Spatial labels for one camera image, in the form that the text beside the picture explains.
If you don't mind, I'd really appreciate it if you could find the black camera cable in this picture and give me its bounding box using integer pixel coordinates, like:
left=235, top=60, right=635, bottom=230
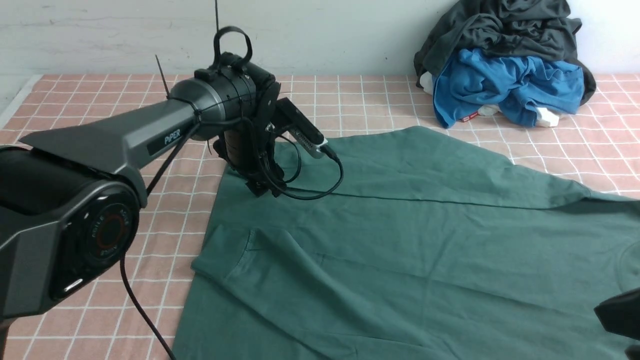
left=119, top=115, right=345, bottom=360

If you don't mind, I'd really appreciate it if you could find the blue crumpled garment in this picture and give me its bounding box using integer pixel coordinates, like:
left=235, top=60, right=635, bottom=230
left=432, top=48, right=585, bottom=129

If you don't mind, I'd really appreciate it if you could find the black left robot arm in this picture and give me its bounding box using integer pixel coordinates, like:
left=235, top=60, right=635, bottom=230
left=0, top=65, right=281, bottom=324

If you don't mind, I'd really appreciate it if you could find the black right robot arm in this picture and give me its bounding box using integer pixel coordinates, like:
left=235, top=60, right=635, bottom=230
left=594, top=288, right=640, bottom=360

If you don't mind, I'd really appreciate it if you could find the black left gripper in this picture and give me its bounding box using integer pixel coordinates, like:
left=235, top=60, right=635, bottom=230
left=214, top=80, right=286, bottom=198

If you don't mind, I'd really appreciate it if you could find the green long-sleeve top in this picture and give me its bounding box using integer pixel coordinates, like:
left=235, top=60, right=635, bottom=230
left=173, top=126, right=640, bottom=360

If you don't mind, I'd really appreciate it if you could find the dark grey crumpled garment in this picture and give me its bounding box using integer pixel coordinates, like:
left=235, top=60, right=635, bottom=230
left=413, top=0, right=597, bottom=104

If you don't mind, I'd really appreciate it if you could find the pink checkered tablecloth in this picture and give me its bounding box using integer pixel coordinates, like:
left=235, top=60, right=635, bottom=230
left=1, top=73, right=640, bottom=360

